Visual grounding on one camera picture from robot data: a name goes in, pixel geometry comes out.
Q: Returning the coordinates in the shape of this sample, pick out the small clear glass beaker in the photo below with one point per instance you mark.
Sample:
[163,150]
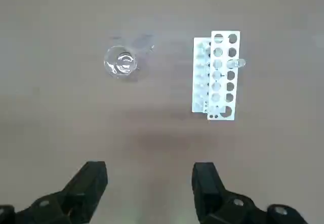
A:
[121,62]

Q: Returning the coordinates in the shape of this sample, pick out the white test tube rack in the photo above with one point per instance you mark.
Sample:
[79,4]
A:
[225,57]

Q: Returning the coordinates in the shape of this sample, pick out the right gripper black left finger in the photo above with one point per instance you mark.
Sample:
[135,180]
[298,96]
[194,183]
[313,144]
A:
[76,198]

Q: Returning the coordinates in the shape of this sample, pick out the clear glass test tube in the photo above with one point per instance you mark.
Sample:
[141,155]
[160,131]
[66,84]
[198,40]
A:
[236,63]

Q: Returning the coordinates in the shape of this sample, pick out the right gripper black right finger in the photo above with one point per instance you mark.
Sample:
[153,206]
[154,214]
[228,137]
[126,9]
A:
[210,198]

